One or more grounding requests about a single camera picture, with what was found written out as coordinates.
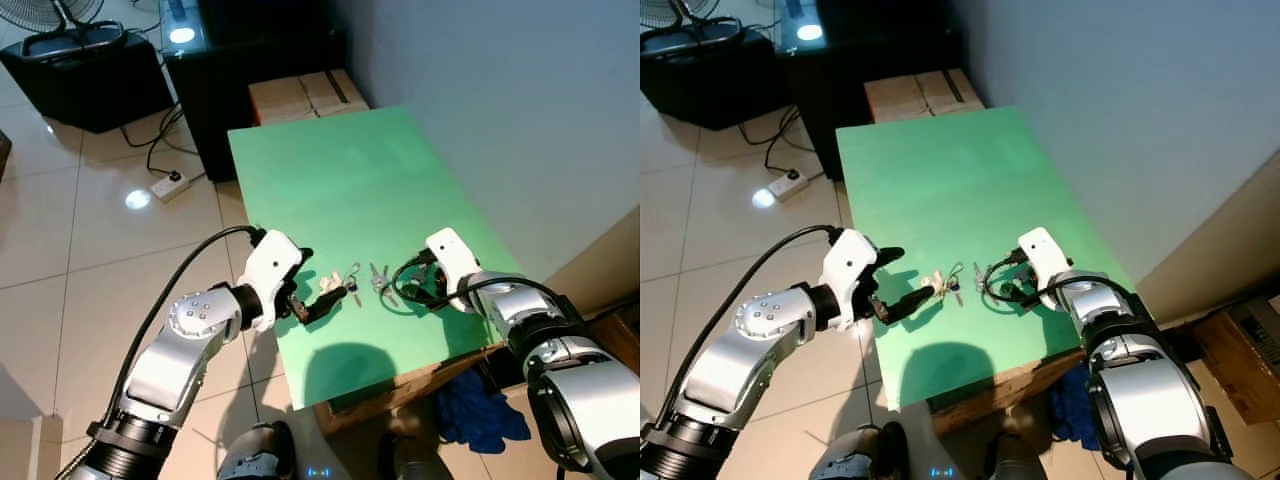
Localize robot left leg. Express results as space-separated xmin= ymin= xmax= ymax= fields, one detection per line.
xmin=214 ymin=420 xmax=298 ymax=480
xmin=808 ymin=422 xmax=909 ymax=480

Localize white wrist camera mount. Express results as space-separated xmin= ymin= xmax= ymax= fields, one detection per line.
xmin=238 ymin=229 xmax=304 ymax=333
xmin=821 ymin=227 xmax=881 ymax=332
xmin=425 ymin=227 xmax=484 ymax=314
xmin=1017 ymin=226 xmax=1077 ymax=303

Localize black floor cable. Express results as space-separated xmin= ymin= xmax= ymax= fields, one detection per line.
xmin=120 ymin=100 xmax=208 ymax=187
xmin=738 ymin=100 xmax=827 ymax=185

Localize standing fan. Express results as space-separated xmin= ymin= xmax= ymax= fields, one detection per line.
xmin=22 ymin=0 xmax=129 ymax=64
xmin=640 ymin=0 xmax=746 ymax=61

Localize low black box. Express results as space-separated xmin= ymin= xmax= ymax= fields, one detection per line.
xmin=640 ymin=34 xmax=791 ymax=132
xmin=0 ymin=34 xmax=175 ymax=135

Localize robot leg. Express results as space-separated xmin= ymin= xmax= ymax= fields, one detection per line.
xmin=808 ymin=422 xmax=909 ymax=480
xmin=984 ymin=432 xmax=1063 ymax=480
xmin=378 ymin=430 xmax=453 ymax=480
xmin=214 ymin=420 xmax=298 ymax=480

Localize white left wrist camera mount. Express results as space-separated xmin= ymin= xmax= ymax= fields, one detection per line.
xmin=821 ymin=227 xmax=881 ymax=332
xmin=238 ymin=229 xmax=304 ymax=333

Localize brown cardboard box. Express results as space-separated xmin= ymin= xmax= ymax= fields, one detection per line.
xmin=864 ymin=67 xmax=987 ymax=125
xmin=249 ymin=68 xmax=370 ymax=127

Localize brown wooden crate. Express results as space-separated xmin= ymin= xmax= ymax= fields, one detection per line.
xmin=1188 ymin=293 xmax=1280 ymax=426
xmin=588 ymin=303 xmax=641 ymax=375

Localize robot right leg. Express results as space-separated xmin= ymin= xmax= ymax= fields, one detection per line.
xmin=984 ymin=432 xmax=1063 ymax=480
xmin=378 ymin=430 xmax=453 ymax=480

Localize white power strip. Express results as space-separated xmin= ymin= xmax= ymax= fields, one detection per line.
xmin=149 ymin=171 xmax=192 ymax=203
xmin=767 ymin=169 xmax=809 ymax=201

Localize silver key bunch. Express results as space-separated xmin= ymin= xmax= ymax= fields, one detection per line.
xmin=971 ymin=262 xmax=1001 ymax=303
xmin=367 ymin=263 xmax=399 ymax=308

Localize blue cloth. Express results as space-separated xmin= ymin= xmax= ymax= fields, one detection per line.
xmin=1048 ymin=362 xmax=1101 ymax=451
xmin=433 ymin=368 xmax=533 ymax=453

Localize green topped wooden table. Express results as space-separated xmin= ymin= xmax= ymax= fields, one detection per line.
xmin=227 ymin=105 xmax=523 ymax=437
xmin=835 ymin=105 xmax=1136 ymax=437

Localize keys with beige tag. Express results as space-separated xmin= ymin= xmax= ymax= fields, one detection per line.
xmin=919 ymin=262 xmax=967 ymax=307
xmin=318 ymin=262 xmax=364 ymax=305

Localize tall black cabinet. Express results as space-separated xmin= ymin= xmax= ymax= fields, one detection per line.
xmin=160 ymin=0 xmax=348 ymax=183
xmin=776 ymin=0 xmax=965 ymax=181

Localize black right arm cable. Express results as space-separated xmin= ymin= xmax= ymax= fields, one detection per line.
xmin=392 ymin=254 xmax=566 ymax=313
xmin=984 ymin=252 xmax=1151 ymax=321

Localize glowing lamp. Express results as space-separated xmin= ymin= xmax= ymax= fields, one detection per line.
xmin=778 ymin=0 xmax=827 ymax=46
xmin=160 ymin=0 xmax=203 ymax=48

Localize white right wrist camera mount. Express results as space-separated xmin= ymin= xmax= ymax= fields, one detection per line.
xmin=1017 ymin=226 xmax=1077 ymax=303
xmin=425 ymin=227 xmax=484 ymax=314

